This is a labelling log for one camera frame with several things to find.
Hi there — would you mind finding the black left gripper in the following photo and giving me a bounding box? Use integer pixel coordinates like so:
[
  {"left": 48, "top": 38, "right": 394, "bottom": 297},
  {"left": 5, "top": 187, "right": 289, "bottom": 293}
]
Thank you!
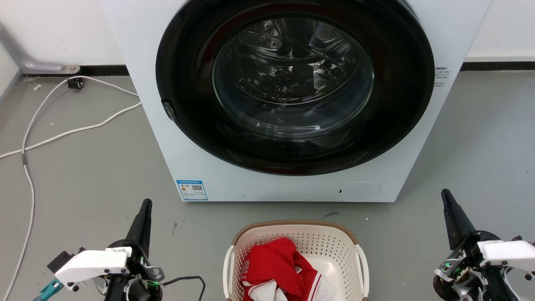
[{"left": 105, "top": 199, "right": 165, "bottom": 301}]

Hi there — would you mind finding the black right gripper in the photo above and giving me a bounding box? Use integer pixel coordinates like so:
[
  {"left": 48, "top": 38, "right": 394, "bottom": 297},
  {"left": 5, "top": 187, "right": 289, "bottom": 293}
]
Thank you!
[{"left": 432, "top": 189, "right": 502, "bottom": 301}]

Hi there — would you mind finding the beige perforated laundry basket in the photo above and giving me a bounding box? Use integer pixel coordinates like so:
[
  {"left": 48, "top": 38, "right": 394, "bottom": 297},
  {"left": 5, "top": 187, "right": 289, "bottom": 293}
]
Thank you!
[{"left": 223, "top": 220, "right": 370, "bottom": 301}]

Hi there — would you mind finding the blue energy label sticker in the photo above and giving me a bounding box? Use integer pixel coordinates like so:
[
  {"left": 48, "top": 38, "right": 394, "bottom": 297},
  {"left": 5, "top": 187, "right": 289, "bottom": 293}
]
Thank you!
[{"left": 176, "top": 180, "right": 208, "bottom": 201}]

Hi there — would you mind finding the round white filter cover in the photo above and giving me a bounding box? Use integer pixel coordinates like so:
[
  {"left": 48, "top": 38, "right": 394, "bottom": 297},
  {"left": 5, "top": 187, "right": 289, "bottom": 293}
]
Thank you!
[{"left": 337, "top": 181, "right": 381, "bottom": 202}]

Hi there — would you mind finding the black round washer door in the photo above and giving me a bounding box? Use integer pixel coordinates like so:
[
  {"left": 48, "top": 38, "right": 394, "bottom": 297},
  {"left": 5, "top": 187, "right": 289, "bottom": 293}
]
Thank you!
[{"left": 155, "top": 0, "right": 436, "bottom": 176}]

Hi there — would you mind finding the red sports jersey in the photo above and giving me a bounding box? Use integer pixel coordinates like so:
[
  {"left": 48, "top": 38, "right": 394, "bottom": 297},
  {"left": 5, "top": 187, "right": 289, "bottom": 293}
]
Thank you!
[{"left": 242, "top": 237, "right": 323, "bottom": 301}]

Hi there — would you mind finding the grey printed text label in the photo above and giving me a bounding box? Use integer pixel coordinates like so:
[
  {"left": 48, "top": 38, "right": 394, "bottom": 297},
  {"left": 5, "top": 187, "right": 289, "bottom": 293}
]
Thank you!
[{"left": 433, "top": 66, "right": 451, "bottom": 87}]

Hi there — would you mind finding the white front-load washing machine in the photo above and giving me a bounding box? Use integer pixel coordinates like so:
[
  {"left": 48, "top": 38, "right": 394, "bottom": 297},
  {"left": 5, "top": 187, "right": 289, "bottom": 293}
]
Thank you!
[{"left": 102, "top": 0, "right": 493, "bottom": 203}]

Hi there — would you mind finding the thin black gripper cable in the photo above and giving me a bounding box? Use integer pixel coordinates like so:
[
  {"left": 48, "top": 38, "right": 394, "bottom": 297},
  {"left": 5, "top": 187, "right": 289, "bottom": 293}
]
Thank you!
[{"left": 161, "top": 275, "right": 206, "bottom": 301}]

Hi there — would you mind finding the thin white power cable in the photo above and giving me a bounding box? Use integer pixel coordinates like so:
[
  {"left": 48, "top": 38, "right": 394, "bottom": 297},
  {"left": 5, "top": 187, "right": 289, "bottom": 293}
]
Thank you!
[{"left": 0, "top": 76, "right": 140, "bottom": 301}]

